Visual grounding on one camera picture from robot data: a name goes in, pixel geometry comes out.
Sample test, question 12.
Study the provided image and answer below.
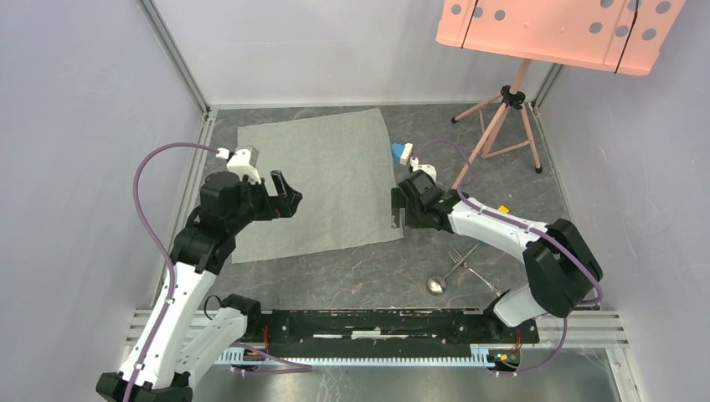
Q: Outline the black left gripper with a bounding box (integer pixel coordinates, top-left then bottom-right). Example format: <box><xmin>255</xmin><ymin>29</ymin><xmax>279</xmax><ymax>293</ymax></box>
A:
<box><xmin>227</xmin><ymin>170</ymin><xmax>302</xmax><ymax>234</ymax></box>

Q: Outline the grey cloth napkin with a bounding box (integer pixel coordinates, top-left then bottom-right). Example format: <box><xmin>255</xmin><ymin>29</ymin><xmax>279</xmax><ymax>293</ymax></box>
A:
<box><xmin>232</xmin><ymin>109</ymin><xmax>403</xmax><ymax>264</ymax></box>

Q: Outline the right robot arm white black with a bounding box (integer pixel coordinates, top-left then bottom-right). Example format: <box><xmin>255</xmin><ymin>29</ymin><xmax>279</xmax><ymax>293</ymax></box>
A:
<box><xmin>391</xmin><ymin>171</ymin><xmax>603</xmax><ymax>342</ymax></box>

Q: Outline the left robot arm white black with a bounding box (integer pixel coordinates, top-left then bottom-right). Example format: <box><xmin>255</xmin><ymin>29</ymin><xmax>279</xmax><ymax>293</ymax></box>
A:
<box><xmin>95</xmin><ymin>170</ymin><xmax>303</xmax><ymax>401</ymax></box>

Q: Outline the blue and white block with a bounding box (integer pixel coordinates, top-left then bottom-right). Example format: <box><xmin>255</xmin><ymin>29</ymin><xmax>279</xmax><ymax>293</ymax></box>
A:
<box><xmin>390</xmin><ymin>142</ymin><xmax>414</xmax><ymax>166</ymax></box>

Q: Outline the silver fork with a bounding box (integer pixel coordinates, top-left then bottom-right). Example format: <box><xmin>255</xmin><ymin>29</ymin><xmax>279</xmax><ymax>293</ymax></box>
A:
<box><xmin>447</xmin><ymin>246</ymin><xmax>502</xmax><ymax>296</ymax></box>

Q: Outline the silver spoon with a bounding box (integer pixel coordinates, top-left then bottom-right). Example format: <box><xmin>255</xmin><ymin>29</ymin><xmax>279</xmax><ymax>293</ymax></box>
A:
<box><xmin>425</xmin><ymin>243</ymin><xmax>480</xmax><ymax>296</ymax></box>

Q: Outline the pink music stand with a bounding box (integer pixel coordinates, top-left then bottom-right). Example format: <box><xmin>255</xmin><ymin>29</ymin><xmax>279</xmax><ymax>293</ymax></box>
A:
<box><xmin>436</xmin><ymin>0</ymin><xmax>685</xmax><ymax>162</ymax></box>

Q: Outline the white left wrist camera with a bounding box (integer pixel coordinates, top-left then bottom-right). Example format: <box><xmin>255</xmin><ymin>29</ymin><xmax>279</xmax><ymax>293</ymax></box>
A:
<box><xmin>216</xmin><ymin>146</ymin><xmax>262</xmax><ymax>185</ymax></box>

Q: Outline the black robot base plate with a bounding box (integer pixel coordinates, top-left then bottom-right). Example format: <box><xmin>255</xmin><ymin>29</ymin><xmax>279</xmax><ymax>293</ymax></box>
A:
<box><xmin>237</xmin><ymin>309</ymin><xmax>540</xmax><ymax>358</ymax></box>

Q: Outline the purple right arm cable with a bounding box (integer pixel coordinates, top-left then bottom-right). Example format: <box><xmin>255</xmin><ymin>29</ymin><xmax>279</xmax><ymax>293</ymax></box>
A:
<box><xmin>413</xmin><ymin>138</ymin><xmax>605</xmax><ymax>377</ymax></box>

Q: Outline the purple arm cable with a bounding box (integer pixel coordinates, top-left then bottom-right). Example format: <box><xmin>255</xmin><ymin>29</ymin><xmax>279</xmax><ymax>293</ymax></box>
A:
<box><xmin>121</xmin><ymin>142</ymin><xmax>313</xmax><ymax>402</ymax></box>
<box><xmin>413</xmin><ymin>138</ymin><xmax>605</xmax><ymax>377</ymax></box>

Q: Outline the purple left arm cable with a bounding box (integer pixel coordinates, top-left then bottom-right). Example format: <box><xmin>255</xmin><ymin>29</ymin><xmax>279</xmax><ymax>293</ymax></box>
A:
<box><xmin>121</xmin><ymin>142</ymin><xmax>313</xmax><ymax>402</ymax></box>

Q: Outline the white slotted cable duct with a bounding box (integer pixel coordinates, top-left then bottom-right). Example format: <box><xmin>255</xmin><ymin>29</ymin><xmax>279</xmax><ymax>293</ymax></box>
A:
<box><xmin>214</xmin><ymin>347</ymin><xmax>495</xmax><ymax>369</ymax></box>

